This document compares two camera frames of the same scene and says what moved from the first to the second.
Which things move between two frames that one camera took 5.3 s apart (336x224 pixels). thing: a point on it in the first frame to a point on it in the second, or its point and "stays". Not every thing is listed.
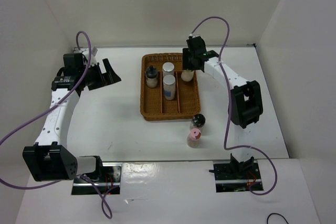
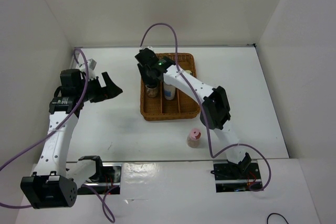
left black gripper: x=105 y=78 to x=109 y=91
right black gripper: x=185 y=63 to x=146 y=78
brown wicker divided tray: x=186 y=103 stays
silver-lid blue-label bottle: x=169 y=83 stays
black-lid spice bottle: x=198 y=121 to x=151 y=89
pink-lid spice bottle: x=193 y=139 stays
